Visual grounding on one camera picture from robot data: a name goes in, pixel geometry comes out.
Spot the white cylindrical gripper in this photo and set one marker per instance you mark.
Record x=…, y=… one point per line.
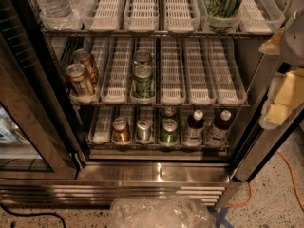
x=294, y=40

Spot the silver redbull can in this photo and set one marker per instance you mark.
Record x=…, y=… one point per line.
x=143, y=129

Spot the fridge door right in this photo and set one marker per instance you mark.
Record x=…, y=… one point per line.
x=266, y=145

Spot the green can bottom rear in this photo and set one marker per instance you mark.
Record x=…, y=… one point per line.
x=169, y=113

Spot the green can bottom front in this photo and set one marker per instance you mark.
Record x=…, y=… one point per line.
x=168, y=131

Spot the green can middle front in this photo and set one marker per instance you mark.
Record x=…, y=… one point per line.
x=142, y=77

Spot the green can middle rear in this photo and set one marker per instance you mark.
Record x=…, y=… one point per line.
x=141, y=57

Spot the orange can bottom shelf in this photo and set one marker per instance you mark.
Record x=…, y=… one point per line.
x=120, y=130

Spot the orange can middle rear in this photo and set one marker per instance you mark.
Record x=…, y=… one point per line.
x=87, y=59

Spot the orange can middle front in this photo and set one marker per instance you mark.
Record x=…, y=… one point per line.
x=81, y=82

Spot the steel fridge base grille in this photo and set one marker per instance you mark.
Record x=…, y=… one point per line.
x=100, y=184

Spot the glass fridge door left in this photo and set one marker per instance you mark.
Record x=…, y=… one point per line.
x=34, y=94

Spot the dark bottle white cap right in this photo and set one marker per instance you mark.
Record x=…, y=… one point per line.
x=218, y=129

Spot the dark bottle white cap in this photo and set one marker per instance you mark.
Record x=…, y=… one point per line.
x=192, y=134
x=218, y=129

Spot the dark bottle white cap left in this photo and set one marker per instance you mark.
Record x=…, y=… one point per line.
x=192, y=134

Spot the blue tape on floor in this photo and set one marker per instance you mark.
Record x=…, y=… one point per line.
x=220, y=217

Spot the clear plastic bag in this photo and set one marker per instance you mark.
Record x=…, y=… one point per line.
x=170, y=212

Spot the clear water bottle front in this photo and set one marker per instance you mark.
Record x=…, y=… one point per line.
x=55, y=8

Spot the middle wire shelf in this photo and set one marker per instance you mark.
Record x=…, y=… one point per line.
x=187, y=76

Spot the wire shelf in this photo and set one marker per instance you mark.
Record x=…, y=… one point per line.
x=160, y=18
x=100, y=135
x=187, y=76

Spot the bottom wire shelf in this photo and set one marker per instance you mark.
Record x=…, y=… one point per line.
x=100, y=135

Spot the top wire shelf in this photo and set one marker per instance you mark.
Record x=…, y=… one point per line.
x=160, y=18

